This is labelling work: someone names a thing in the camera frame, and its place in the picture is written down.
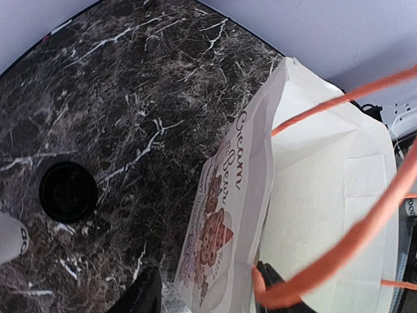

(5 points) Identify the white paper takeout bag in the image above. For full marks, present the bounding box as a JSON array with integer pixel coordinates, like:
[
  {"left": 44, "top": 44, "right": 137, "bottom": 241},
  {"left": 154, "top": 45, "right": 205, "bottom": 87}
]
[{"left": 175, "top": 57, "right": 416, "bottom": 312}]

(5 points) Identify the stack of black cup lids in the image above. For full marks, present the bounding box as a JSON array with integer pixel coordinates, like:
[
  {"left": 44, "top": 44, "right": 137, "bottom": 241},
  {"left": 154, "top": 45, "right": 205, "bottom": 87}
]
[{"left": 38, "top": 161, "right": 98, "bottom": 224}]

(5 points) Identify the white cup holding straws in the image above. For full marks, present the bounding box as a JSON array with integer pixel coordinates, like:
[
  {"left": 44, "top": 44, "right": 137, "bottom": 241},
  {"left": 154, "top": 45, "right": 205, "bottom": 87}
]
[{"left": 0, "top": 213, "right": 30, "bottom": 264}]

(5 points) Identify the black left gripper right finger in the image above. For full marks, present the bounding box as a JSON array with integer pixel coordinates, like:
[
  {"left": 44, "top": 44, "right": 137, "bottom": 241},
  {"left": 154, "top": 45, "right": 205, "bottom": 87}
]
[{"left": 255, "top": 260, "right": 313, "bottom": 313}]

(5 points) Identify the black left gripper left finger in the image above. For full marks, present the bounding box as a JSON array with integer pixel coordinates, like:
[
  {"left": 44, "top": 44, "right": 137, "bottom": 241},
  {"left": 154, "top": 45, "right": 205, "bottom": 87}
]
[{"left": 108, "top": 266, "right": 162, "bottom": 313}]

